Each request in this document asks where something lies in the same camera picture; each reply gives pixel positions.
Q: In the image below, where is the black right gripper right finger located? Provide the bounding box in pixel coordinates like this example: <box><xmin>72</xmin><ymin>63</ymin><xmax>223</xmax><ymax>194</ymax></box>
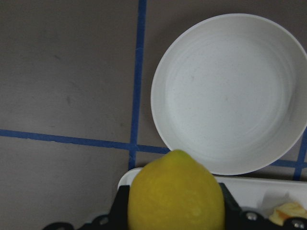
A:
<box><xmin>219</xmin><ymin>183</ymin><xmax>307</xmax><ymax>230</ymax></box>

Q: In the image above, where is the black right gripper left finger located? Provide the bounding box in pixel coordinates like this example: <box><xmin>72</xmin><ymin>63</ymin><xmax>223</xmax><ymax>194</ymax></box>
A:
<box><xmin>44</xmin><ymin>184</ymin><xmax>131</xmax><ymax>230</ymax></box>

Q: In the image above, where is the yellow lemon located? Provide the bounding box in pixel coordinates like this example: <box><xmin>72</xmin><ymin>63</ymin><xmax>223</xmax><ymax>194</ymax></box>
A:
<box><xmin>128</xmin><ymin>150</ymin><xmax>225</xmax><ymax>230</ymax></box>

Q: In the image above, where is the white rectangular tray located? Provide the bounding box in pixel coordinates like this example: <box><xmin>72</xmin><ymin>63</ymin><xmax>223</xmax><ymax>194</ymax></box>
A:
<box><xmin>117</xmin><ymin>167</ymin><xmax>307</xmax><ymax>230</ymax></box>

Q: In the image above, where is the sliced yellow bread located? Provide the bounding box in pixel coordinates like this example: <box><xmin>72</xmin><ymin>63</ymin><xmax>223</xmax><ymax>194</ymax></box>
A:
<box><xmin>269</xmin><ymin>202</ymin><xmax>307</xmax><ymax>226</ymax></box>

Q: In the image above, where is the white round plate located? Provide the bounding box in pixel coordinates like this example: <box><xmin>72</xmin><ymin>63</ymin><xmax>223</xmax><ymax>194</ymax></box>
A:
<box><xmin>151</xmin><ymin>13</ymin><xmax>307</xmax><ymax>175</ymax></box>

